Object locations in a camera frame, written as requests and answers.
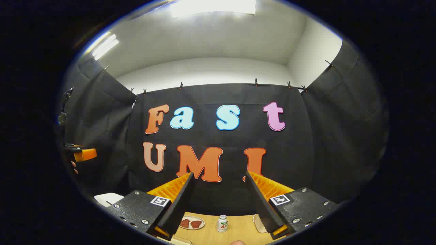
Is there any black backdrop cloth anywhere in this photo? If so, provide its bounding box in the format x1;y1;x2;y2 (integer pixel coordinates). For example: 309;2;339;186
56;39;389;218

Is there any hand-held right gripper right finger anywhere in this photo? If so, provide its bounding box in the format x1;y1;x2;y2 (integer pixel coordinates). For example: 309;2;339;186
245;171;339;240

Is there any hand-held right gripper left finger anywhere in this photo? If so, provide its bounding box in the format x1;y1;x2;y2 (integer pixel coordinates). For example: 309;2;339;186
106;172;196;241

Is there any dark metal stand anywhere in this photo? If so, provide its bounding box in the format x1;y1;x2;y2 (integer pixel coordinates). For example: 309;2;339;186
57;87;74;131

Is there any white toaster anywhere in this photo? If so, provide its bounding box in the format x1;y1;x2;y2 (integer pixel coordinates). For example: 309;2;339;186
253;214;268;234

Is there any white drink bottle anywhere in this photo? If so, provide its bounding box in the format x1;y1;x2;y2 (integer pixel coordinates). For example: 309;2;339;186
217;215;229;233

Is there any white rice cooker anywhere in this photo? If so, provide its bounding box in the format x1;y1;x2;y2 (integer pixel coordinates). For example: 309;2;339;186
94;193;125;207

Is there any white round plate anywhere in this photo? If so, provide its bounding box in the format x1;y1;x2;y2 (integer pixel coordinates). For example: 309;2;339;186
179;216;205;230

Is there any large ceiling light panel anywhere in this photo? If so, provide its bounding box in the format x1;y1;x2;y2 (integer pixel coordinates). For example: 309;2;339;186
170;0;256;18

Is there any small ceiling light panel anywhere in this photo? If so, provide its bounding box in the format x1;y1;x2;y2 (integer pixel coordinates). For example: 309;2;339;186
91;32;120;61

